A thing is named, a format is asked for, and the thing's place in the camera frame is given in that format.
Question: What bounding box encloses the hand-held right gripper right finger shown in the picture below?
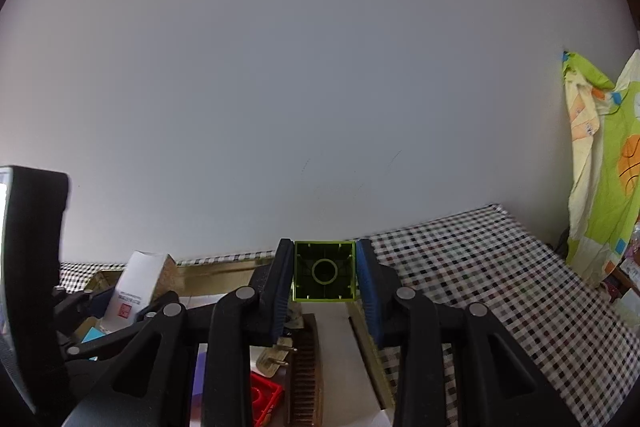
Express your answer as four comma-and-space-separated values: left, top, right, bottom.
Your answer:
355, 238, 581, 427

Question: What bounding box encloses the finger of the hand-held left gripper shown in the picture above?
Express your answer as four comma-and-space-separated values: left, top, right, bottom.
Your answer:
67, 312, 162, 361
52, 286, 121, 333

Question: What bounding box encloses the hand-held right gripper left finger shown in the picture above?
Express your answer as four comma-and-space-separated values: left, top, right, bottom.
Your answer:
62, 238, 295, 427

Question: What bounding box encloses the teal box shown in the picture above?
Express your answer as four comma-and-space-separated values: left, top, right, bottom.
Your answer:
80, 326, 107, 362

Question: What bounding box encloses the green toy brick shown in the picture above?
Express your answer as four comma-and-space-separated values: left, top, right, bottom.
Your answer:
291, 240, 359, 304

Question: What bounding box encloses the white small box red label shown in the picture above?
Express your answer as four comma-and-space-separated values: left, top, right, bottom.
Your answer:
102, 250, 177, 334

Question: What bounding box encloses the white charger plug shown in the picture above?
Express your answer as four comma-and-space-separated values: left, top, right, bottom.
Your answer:
251, 339, 297, 379

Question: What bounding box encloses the gold tin box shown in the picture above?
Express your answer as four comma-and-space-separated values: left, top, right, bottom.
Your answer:
85, 252, 398, 413

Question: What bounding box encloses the brown comb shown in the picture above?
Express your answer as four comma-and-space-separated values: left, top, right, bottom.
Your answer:
285, 313, 325, 427

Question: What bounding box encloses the red toy brick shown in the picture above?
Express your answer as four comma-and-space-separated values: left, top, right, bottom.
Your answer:
249, 371, 286, 427

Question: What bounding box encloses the white paper liner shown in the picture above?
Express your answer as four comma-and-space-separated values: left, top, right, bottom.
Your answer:
190, 292, 396, 427

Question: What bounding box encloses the checkered tablecloth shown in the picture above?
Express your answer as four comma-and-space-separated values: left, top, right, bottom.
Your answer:
60, 203, 640, 427

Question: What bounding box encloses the green printed cloth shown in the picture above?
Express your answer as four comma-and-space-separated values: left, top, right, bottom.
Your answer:
561, 48, 640, 289

